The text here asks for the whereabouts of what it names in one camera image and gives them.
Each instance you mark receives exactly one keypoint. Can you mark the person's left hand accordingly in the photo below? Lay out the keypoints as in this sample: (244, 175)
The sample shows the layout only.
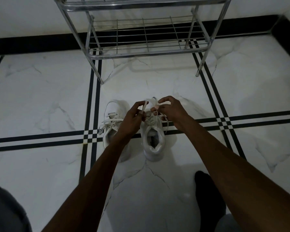
(130, 123)

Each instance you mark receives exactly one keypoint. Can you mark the person's right hand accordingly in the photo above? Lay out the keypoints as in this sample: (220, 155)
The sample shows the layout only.
(174, 111)

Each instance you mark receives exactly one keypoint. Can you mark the white sneaker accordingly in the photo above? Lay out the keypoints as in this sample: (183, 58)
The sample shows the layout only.
(154, 155)
(118, 106)

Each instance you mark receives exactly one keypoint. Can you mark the silver metal shoe rack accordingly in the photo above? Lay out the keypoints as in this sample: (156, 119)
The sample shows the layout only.
(147, 54)

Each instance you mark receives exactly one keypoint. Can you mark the person's left forearm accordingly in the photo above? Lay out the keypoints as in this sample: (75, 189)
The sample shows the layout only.
(91, 190)

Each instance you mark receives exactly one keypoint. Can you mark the person's right forearm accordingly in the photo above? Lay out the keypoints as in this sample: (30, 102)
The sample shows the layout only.
(236, 186)

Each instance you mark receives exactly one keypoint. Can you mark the black sock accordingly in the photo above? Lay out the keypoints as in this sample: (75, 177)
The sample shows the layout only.
(206, 198)

